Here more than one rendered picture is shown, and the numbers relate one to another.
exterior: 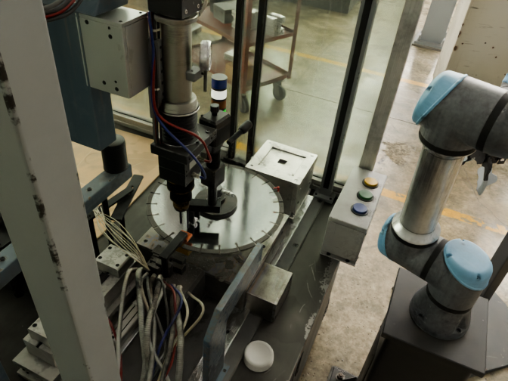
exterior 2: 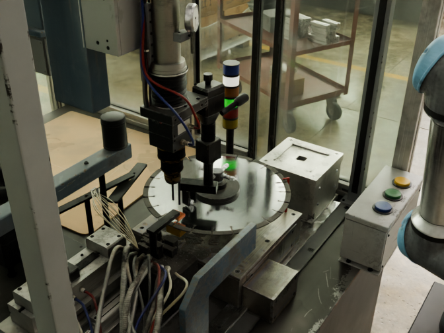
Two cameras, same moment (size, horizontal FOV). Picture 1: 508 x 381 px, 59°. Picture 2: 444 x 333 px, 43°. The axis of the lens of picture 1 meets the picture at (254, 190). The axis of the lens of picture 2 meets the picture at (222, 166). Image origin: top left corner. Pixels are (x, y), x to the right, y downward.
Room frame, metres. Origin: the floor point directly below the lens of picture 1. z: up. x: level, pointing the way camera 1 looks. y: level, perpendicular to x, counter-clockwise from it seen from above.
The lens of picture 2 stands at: (-0.23, -0.17, 1.69)
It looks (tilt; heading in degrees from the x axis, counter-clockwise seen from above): 31 degrees down; 13
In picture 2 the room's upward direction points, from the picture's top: 1 degrees clockwise
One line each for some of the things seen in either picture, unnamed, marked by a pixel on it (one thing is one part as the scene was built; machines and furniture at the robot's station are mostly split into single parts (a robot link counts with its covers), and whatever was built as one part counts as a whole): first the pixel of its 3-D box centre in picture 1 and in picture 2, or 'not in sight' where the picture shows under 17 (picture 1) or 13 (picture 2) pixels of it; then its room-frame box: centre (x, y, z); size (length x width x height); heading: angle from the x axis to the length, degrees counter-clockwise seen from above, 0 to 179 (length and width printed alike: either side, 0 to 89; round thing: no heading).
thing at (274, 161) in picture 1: (279, 179); (299, 180); (1.17, -0.08, 0.82); 0.18 x 0.18 x 0.15; 69
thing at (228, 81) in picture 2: (218, 91); (230, 78); (1.18, 0.13, 1.11); 0.05 x 0.04 x 0.03; 69
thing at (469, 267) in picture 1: (458, 271); not in sight; (0.76, -0.52, 0.91); 0.13 x 0.12 x 0.14; 51
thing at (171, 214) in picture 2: (175, 252); (166, 231); (0.70, 0.16, 0.95); 0.10 x 0.03 x 0.07; 159
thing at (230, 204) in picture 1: (215, 199); (217, 185); (0.88, 0.09, 0.96); 0.11 x 0.11 x 0.03
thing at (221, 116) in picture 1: (213, 147); (208, 119); (0.80, 0.10, 1.17); 0.06 x 0.05 x 0.20; 150
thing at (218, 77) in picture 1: (219, 82); (230, 67); (1.18, 0.13, 1.14); 0.05 x 0.04 x 0.03; 69
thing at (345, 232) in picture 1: (354, 213); (382, 217); (1.04, -0.31, 0.82); 0.28 x 0.11 x 0.15; 159
